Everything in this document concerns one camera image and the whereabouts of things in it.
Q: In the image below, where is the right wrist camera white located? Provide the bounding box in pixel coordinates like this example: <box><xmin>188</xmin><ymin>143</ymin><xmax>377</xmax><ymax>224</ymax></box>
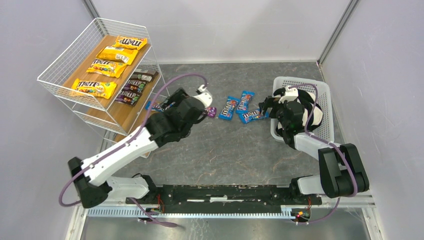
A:
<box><xmin>278</xmin><ymin>85</ymin><xmax>299</xmax><ymax>104</ymax></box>

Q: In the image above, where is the yellow M&M bag top shelf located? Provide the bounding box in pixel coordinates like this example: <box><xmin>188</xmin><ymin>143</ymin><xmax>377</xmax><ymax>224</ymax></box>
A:
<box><xmin>112</xmin><ymin>35</ymin><xmax>148</xmax><ymax>51</ymax></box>

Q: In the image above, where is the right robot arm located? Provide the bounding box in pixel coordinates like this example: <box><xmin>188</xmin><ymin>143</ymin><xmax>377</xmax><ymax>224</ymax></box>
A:
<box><xmin>259</xmin><ymin>96</ymin><xmax>370</xmax><ymax>198</ymax></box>

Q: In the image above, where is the white wire shelf rack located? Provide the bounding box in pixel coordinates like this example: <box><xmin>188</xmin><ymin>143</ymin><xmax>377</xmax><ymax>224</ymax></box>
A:
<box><xmin>37</xmin><ymin>17</ymin><xmax>170</xmax><ymax>146</ymax></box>

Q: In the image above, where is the brown M&M bag on shelf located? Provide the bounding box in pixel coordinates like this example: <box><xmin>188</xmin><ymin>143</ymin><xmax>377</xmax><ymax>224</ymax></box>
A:
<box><xmin>129</xmin><ymin>70</ymin><xmax>159</xmax><ymax>82</ymax></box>

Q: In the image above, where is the white plastic basket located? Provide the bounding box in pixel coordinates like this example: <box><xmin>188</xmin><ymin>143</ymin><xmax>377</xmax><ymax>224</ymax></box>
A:
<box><xmin>271</xmin><ymin>76</ymin><xmax>335</xmax><ymax>142</ymax></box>

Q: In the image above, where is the purple brown M&M bag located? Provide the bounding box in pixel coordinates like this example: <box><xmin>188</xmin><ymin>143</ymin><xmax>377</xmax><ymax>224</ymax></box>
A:
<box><xmin>114</xmin><ymin>90</ymin><xmax>141</xmax><ymax>107</ymax></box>

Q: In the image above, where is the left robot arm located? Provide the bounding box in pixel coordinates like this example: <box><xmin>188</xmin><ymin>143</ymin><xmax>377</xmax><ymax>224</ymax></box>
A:
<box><xmin>68</xmin><ymin>88</ymin><xmax>213</xmax><ymax>209</ymax></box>

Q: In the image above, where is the blue M&M bag on shelf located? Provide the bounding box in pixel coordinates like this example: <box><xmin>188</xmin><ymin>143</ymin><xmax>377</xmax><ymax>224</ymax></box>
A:
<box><xmin>144</xmin><ymin>101</ymin><xmax>175</xmax><ymax>112</ymax></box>

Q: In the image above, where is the black white striped cloth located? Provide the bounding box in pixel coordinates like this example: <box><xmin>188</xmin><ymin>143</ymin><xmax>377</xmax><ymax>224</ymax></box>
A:
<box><xmin>275</xmin><ymin>89</ymin><xmax>323</xmax><ymax>137</ymax></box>

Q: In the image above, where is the yellow M&M bag bottom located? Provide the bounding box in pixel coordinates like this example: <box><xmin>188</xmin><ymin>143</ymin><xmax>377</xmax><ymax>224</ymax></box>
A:
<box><xmin>96</xmin><ymin>46</ymin><xmax>139</xmax><ymax>65</ymax></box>

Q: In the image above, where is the blue m&m bag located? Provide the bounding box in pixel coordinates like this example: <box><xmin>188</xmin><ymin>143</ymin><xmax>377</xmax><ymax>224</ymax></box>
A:
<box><xmin>235</xmin><ymin>90</ymin><xmax>255</xmax><ymax>114</ymax></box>
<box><xmin>218</xmin><ymin>96</ymin><xmax>240</xmax><ymax>121</ymax></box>
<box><xmin>144</xmin><ymin>101</ymin><xmax>175</xmax><ymax>112</ymax></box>
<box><xmin>238</xmin><ymin>108</ymin><xmax>269</xmax><ymax>124</ymax></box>

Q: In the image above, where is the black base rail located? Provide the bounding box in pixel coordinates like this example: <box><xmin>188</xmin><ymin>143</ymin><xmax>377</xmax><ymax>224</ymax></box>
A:
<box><xmin>76</xmin><ymin>183</ymin><xmax>377</xmax><ymax>224</ymax></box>

